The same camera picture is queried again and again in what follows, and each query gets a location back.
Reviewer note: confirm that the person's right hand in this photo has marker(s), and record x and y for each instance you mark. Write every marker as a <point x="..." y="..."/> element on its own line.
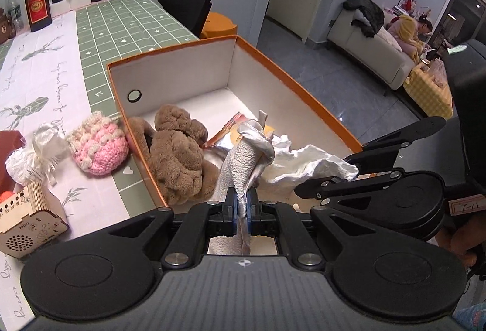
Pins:
<point x="455" y="240"/>

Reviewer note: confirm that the clear water bottle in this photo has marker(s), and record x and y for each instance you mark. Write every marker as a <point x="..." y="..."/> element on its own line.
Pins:
<point x="14" y="10"/>

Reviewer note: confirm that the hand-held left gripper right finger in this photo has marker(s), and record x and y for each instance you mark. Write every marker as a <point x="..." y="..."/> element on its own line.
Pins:
<point x="249" y="207"/>

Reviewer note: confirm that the brown plush toy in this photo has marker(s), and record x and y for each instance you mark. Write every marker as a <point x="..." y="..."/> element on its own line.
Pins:
<point x="178" y="156"/>

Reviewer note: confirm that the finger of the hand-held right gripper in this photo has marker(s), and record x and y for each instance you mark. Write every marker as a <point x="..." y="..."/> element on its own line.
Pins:
<point x="402" y="135"/>
<point x="349" y="182"/>

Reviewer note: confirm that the red soft cushion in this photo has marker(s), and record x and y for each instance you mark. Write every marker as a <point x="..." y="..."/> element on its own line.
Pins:
<point x="9" y="145"/>

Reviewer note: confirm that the person's blue jeans leg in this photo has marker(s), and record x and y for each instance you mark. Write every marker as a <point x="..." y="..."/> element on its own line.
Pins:
<point x="472" y="319"/>

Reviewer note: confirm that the orange stool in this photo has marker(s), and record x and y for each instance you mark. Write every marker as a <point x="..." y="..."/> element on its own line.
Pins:
<point x="220" y="27"/>

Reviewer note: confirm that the foil snack packet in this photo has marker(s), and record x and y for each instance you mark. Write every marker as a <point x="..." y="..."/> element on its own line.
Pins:
<point x="224" y="135"/>

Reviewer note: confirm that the orange knitted toy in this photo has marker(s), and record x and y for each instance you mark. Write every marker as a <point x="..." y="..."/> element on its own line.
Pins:
<point x="7" y="196"/>

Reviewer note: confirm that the dark glass sliding door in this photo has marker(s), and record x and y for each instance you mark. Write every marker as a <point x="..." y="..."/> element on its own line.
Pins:
<point x="463" y="12"/>

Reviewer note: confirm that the brown bear bottle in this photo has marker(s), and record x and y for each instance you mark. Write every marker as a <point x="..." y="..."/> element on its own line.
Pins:
<point x="5" y="25"/>

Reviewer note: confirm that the white printed table runner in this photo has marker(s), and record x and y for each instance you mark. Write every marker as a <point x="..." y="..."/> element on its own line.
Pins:
<point x="38" y="80"/>

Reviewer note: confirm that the yellow checked cloth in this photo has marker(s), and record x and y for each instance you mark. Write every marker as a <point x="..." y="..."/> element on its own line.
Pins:
<point x="429" y="92"/>

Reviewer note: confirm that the cream sofa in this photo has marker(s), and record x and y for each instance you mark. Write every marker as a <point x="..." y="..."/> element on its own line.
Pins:
<point x="364" y="54"/>

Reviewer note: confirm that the wooden radio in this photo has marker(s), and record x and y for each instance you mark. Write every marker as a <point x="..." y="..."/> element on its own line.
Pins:
<point x="34" y="217"/>

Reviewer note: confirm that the brown liquor bottle red label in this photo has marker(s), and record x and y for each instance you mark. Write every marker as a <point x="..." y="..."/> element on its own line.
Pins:
<point x="38" y="8"/>

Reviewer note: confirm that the pink crochet pouch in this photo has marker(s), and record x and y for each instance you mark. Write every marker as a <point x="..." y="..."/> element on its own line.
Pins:
<point x="100" y="145"/>

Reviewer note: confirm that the orange cardboard box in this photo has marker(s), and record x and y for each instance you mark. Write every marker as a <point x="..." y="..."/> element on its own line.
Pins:
<point x="258" y="65"/>

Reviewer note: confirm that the white flat box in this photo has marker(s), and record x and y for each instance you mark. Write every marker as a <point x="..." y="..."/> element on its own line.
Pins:
<point x="78" y="4"/>

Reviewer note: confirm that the white textured cloth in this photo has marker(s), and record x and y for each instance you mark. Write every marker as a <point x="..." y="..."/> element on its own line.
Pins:
<point x="243" y="160"/>

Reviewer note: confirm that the white organza pouch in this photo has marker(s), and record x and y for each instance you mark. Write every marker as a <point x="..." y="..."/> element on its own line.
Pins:
<point x="34" y="156"/>

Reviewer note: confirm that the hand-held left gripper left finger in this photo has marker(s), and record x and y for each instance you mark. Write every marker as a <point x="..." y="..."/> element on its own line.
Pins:
<point x="232" y="207"/>

